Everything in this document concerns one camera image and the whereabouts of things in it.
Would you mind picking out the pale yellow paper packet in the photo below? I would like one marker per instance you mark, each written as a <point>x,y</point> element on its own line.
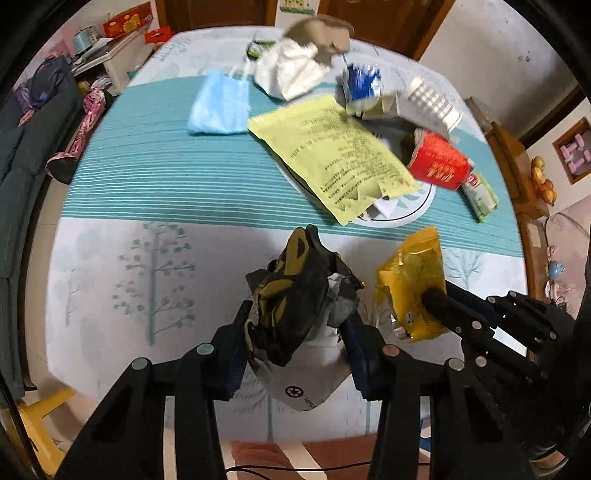
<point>332,152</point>

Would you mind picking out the blue face mask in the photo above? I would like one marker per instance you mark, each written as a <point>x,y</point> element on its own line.
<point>217,106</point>

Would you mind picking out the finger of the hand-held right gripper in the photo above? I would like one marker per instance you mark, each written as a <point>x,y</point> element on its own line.
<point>443,302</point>
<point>475,302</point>

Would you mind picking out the height chart wall poster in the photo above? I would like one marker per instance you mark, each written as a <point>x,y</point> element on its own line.
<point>298,7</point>

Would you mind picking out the blue white foil packet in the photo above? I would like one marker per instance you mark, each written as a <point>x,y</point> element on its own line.
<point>360,83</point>

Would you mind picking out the framed pink dumbbell picture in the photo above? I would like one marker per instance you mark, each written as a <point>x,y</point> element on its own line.
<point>575,152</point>

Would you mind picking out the red carton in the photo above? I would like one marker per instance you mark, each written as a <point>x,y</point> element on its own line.
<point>436,161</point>

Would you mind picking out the tree print tablecloth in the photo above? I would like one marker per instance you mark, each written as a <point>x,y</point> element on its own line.
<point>138,184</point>

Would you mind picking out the purple bag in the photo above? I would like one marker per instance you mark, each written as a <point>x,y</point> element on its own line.
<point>41,87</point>

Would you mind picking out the white cabinet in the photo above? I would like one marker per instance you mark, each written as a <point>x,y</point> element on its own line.
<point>115,60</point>

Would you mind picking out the small green packet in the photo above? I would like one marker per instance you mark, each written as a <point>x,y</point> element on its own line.
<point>258,48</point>

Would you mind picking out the large red box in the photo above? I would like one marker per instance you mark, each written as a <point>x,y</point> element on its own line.
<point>127,21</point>

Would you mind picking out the grey checked paper cup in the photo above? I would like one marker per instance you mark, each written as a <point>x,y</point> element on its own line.
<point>429,104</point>

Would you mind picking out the black yellow wrapper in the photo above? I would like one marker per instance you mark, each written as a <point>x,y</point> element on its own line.
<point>295,295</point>

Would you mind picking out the yellow snack packet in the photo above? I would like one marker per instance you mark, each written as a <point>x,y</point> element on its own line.
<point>411,272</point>

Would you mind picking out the dark green sofa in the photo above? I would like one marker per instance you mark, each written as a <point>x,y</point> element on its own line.
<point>27,138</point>

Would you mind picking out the brown wooden door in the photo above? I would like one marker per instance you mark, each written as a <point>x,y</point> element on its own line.
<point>217,14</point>
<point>383,23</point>

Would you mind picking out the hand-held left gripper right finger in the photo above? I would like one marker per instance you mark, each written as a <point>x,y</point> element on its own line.
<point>364,360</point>

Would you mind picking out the yellow plastic stool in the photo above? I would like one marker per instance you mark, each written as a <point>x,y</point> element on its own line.
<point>41,415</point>

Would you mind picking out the wooden sideboard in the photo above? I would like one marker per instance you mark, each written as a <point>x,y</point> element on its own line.
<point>508,157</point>

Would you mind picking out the bowl of mixed fruit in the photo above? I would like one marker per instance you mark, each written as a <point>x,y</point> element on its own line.
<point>542,180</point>

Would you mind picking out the crumpled white paper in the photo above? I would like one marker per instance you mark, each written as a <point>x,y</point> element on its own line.
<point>291,69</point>

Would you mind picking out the brown crumpled paper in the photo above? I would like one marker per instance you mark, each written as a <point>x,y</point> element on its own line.
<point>318,32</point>

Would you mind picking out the pink patterned roll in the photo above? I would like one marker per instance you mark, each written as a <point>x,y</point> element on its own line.
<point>87,120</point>

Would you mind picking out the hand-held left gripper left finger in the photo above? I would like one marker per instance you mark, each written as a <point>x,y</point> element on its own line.
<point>233,355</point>

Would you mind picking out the green white packet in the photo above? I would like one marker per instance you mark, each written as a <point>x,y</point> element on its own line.
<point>480,196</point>

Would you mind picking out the small red box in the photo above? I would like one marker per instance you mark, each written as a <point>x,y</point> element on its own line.
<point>159,36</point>

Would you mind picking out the small blue pot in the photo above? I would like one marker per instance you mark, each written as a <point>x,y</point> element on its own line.
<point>556,270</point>

